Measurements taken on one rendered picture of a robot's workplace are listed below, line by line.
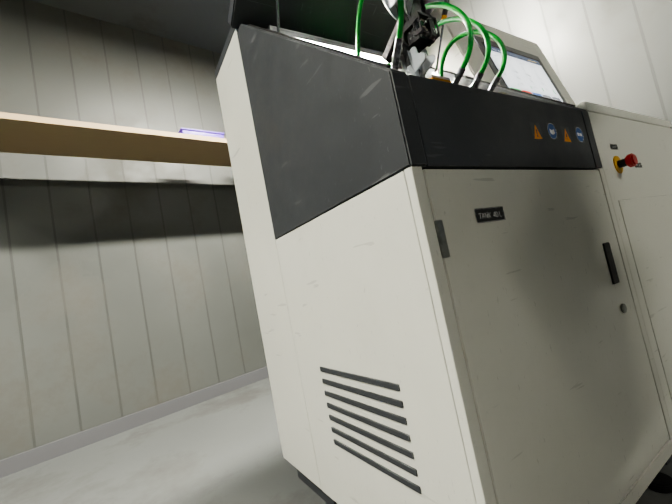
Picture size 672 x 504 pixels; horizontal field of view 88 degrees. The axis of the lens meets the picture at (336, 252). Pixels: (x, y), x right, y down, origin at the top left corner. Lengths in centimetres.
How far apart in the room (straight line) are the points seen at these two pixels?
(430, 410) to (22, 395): 227
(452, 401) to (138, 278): 229
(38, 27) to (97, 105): 54
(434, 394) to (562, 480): 29
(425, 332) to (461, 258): 13
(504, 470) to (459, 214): 40
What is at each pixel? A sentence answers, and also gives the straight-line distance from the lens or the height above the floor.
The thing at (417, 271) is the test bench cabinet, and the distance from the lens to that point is 57.
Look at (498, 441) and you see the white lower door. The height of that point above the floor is 35.
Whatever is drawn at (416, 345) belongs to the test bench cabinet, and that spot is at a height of 51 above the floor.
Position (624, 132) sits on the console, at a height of 90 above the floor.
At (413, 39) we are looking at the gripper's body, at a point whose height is 122.
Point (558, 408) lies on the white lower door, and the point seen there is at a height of 33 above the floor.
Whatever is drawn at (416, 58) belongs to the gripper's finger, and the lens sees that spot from 107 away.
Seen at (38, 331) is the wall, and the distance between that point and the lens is 257.
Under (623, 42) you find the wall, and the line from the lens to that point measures 275.
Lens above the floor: 64
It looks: 4 degrees up
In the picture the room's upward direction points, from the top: 11 degrees counter-clockwise
